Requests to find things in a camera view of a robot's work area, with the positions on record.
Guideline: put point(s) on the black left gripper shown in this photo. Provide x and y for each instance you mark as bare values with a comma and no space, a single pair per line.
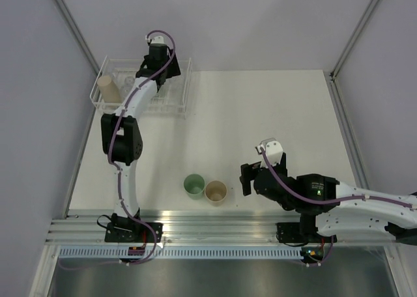
174,68

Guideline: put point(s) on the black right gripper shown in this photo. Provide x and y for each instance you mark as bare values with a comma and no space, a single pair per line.
247,171

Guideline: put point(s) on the beige plastic cup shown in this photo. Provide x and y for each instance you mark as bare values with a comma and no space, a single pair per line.
215,192
109,90

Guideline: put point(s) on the short green plastic cup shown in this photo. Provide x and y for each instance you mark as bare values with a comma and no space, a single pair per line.
194,186

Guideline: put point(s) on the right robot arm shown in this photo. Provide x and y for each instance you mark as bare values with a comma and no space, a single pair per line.
329,208

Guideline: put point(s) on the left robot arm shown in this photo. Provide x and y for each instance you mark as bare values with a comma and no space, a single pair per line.
121,139

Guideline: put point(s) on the clear faceted glass middle left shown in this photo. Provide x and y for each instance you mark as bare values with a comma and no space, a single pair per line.
129,81

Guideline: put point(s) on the clear faceted glass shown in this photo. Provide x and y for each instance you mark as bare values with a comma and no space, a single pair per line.
125,90
129,81

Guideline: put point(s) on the clear faceted glass front left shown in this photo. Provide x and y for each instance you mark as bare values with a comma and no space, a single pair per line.
125,90

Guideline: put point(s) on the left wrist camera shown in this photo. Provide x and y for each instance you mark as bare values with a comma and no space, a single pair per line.
158,41

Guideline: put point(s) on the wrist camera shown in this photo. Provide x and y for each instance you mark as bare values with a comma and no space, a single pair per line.
158,41
273,150

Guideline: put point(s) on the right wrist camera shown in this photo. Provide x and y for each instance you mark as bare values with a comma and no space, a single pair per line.
273,150

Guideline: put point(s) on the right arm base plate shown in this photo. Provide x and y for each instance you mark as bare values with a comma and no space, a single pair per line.
288,233

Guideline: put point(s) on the left aluminium frame post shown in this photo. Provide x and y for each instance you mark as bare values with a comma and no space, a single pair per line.
75,31

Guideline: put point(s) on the aluminium frame post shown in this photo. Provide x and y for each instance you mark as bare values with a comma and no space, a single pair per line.
75,31
357,32

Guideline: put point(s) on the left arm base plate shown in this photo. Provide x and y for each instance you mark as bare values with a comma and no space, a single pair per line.
124,230

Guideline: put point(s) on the aluminium mounting rail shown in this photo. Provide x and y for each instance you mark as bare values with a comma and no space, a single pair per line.
83,228

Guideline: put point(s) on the white slotted cable duct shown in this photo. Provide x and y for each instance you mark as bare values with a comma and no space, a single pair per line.
188,252

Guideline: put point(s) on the right aluminium frame post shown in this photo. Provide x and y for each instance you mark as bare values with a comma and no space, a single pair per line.
357,32

